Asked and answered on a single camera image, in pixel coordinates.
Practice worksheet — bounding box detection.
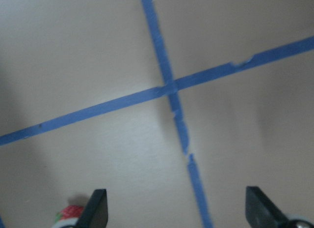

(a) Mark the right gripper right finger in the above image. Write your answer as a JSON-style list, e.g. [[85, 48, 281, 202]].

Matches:
[[245, 186, 314, 228]]

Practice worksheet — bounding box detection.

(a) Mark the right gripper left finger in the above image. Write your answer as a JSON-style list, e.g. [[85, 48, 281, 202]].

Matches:
[[52, 189, 109, 228]]

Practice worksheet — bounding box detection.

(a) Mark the strawberry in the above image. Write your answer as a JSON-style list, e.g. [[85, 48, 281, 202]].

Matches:
[[55, 205, 84, 222]]

